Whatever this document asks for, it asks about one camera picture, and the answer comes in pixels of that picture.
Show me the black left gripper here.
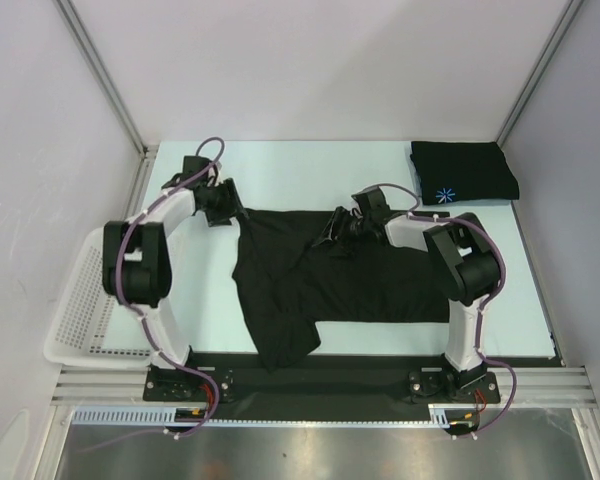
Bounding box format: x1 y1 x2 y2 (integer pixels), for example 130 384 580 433
201 178 248 227

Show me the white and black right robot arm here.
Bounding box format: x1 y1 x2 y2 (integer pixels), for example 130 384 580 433
313 183 506 401

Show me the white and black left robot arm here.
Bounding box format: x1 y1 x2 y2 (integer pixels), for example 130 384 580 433
102 154 245 400

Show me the folded black t shirt with logo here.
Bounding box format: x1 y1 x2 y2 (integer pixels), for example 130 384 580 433
410 141 520 205

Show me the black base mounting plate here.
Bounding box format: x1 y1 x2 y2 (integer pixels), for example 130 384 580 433
142 353 501 423

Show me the white plastic basket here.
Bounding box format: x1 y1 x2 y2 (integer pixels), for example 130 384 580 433
43 228 151 370

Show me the left vertical aluminium post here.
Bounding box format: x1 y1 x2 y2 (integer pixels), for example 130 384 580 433
54 0 149 156

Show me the vertical aluminium post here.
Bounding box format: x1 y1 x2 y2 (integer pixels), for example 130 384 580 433
54 0 149 156
495 0 587 147

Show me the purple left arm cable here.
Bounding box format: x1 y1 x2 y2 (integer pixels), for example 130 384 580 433
77 137 226 446

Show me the white slotted cable duct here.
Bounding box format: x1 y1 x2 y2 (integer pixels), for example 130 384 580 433
73 404 478 429

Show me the aluminium frame rail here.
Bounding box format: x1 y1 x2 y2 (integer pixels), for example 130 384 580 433
52 367 597 408

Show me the right vertical aluminium post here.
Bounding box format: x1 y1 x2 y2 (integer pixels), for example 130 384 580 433
495 0 587 147

